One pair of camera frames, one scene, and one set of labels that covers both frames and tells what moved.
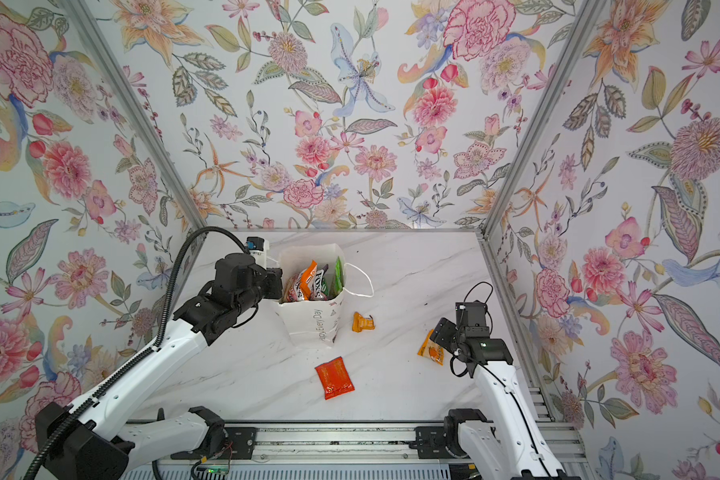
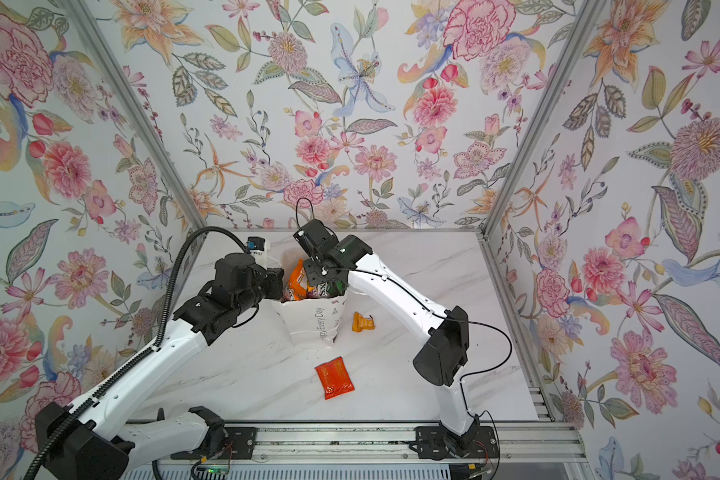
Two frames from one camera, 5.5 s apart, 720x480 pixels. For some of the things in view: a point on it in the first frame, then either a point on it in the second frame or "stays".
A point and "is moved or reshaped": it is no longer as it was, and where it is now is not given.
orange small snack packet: [431, 349] is moved or reshaped
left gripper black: [273, 284] stays
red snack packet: [334, 378] stays
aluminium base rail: [565, 444] stays
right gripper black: [443, 333] to [325, 278]
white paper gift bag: [313, 323] stays
